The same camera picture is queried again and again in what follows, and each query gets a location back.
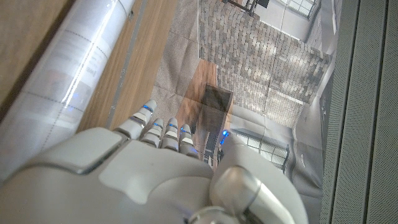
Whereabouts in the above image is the printed office backdrop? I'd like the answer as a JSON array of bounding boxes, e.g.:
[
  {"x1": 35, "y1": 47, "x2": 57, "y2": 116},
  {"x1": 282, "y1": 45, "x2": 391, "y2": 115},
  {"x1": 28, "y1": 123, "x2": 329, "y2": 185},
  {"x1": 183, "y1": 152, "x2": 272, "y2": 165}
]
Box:
[{"x1": 149, "y1": 0, "x2": 343, "y2": 224}]

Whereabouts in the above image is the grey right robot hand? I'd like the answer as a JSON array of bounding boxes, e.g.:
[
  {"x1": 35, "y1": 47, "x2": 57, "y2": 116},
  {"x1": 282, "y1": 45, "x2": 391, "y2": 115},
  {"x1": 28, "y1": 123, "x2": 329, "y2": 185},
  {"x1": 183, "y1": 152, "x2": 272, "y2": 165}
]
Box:
[{"x1": 0, "y1": 99, "x2": 309, "y2": 224}]

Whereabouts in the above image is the grey marker, orange cap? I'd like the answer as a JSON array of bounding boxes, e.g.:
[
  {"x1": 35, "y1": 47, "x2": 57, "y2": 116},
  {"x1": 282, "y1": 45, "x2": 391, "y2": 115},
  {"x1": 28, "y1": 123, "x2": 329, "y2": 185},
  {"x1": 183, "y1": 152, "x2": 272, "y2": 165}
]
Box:
[{"x1": 0, "y1": 0, "x2": 137, "y2": 184}]

